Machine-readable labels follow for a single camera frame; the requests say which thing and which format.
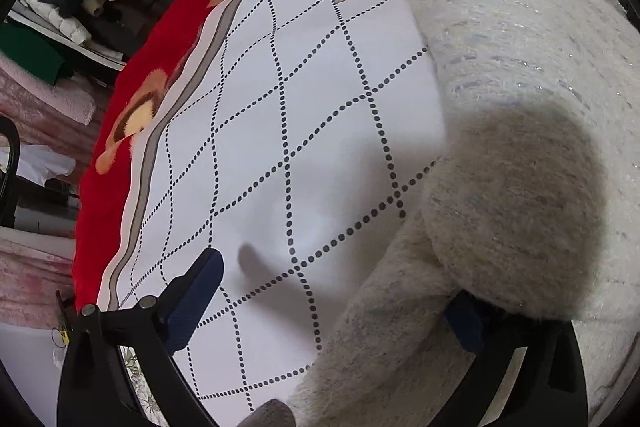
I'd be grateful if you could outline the fluffy white knit sweater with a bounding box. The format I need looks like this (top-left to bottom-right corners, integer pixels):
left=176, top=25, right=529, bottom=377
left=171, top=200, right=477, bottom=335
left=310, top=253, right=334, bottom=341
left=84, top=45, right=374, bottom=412
left=288, top=0, right=639, bottom=426

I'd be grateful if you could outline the white dotted-lattice floral bedsheet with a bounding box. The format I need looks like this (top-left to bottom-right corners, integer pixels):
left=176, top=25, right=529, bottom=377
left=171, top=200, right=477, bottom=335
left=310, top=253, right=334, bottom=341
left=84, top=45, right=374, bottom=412
left=98, top=0, right=444, bottom=426

